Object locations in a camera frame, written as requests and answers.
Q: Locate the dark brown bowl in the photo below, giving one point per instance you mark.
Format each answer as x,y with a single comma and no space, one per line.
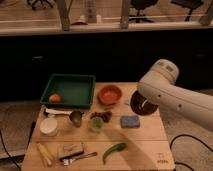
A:
141,106

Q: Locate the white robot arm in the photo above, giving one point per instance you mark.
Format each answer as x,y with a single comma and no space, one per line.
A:
158,87

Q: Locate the orange bowl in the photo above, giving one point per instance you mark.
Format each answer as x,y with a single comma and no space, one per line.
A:
109,94

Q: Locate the grey triangular cloth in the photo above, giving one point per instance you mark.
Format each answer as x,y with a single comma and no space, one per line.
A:
127,102

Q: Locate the green plastic tray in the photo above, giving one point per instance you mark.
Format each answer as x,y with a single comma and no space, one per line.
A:
76,91

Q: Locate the small green cup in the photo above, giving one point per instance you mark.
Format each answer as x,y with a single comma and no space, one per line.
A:
96,124

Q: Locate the blue sponge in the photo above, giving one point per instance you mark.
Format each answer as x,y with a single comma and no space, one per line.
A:
129,121

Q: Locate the red tomato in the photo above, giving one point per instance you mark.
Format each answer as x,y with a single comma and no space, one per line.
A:
55,98

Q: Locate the green chili pepper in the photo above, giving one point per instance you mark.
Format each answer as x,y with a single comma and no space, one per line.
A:
114,148

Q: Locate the white round container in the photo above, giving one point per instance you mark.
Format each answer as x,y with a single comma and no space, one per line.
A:
49,126

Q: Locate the scrub brush block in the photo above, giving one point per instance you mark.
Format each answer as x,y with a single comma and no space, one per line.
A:
68,151

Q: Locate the silver fork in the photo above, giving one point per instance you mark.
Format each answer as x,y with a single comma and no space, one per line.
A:
69,161

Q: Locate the office chair center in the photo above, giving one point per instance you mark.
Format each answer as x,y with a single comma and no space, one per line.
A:
141,5

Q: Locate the office chair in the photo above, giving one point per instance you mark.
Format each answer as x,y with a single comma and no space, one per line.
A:
141,5
190,4
44,3

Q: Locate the yellow corn cob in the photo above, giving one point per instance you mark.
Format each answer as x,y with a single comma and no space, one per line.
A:
45,154

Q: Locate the office chair left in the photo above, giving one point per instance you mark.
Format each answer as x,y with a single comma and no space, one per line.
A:
44,3

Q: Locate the office chair right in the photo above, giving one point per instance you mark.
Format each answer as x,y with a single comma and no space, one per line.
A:
190,4

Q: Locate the white handled scoop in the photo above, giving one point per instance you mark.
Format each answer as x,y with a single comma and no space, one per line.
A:
52,112

